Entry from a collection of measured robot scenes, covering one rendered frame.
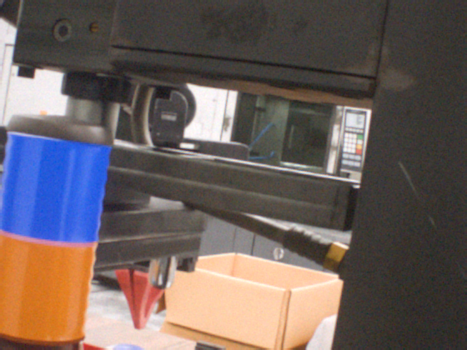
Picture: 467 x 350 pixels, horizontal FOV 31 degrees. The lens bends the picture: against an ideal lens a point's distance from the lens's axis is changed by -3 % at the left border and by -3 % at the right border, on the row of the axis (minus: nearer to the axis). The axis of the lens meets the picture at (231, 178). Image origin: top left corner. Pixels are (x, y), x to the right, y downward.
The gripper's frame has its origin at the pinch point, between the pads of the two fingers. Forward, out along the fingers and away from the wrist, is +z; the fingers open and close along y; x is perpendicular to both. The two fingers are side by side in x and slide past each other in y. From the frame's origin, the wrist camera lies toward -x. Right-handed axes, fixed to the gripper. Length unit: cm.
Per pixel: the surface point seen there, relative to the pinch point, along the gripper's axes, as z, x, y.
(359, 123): -35, -402, 89
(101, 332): 6.9, -14.5, 13.7
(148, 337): 7.1, -18.6, 8.5
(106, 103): -24.1, 36.8, -15.2
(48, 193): -21, 63, -30
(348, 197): -21, 40, -34
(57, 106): -23, -432, 322
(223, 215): -17.0, 28.0, -21.0
